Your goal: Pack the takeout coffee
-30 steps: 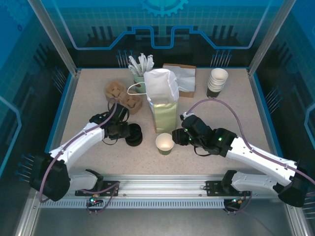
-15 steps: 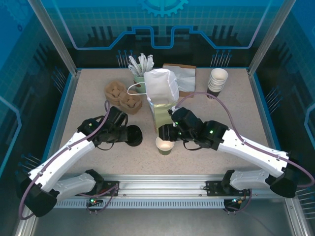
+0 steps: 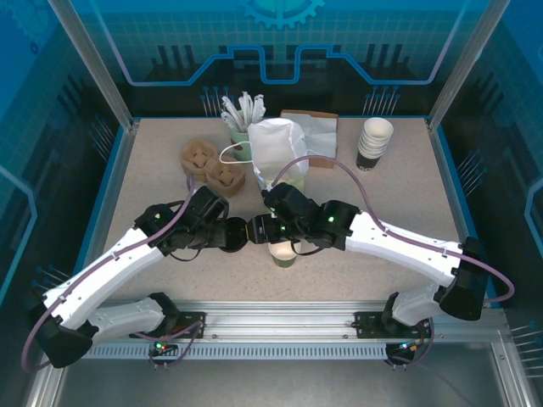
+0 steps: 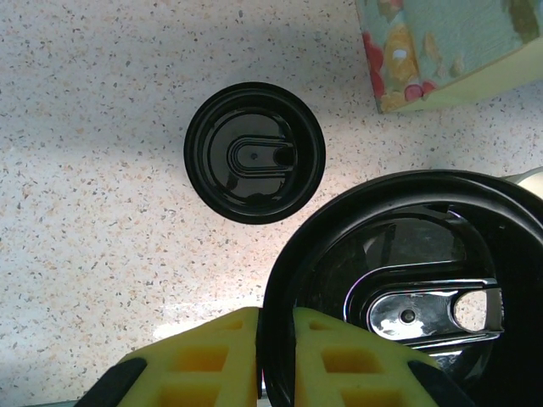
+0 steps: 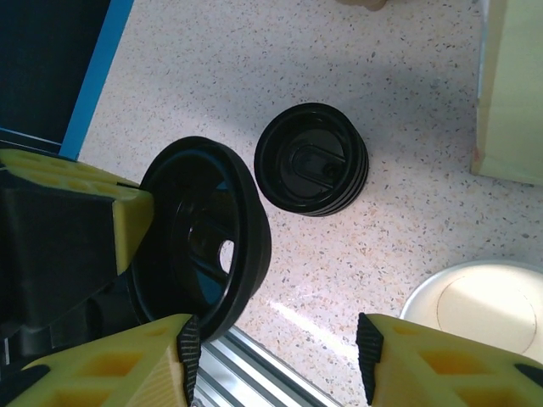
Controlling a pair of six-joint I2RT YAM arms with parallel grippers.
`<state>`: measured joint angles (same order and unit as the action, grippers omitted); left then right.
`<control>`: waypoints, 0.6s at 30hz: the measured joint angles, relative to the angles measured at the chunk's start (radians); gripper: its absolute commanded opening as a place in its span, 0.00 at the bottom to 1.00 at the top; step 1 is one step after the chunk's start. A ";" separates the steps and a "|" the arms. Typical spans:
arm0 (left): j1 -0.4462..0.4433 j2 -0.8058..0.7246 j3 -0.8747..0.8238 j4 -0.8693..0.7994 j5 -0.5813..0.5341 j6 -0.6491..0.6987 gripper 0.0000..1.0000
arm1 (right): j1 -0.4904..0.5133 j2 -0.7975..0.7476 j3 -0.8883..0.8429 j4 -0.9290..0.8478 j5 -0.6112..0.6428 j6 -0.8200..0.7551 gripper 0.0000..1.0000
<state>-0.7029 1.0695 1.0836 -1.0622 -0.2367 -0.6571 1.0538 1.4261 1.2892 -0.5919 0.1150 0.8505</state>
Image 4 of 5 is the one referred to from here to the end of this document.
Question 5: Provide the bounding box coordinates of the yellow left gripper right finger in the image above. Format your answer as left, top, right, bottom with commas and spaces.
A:
294, 307, 477, 407

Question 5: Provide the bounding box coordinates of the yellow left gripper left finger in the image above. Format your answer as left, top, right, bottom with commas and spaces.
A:
75, 307, 259, 407

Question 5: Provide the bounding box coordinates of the black plastic cup lid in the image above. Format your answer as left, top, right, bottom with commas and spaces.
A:
259, 169, 543, 407

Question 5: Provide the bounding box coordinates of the green paper coffee cup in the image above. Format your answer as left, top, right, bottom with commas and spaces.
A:
504, 165, 543, 192

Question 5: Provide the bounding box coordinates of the floral green paper bag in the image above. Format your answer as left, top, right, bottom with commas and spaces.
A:
355, 0, 543, 114

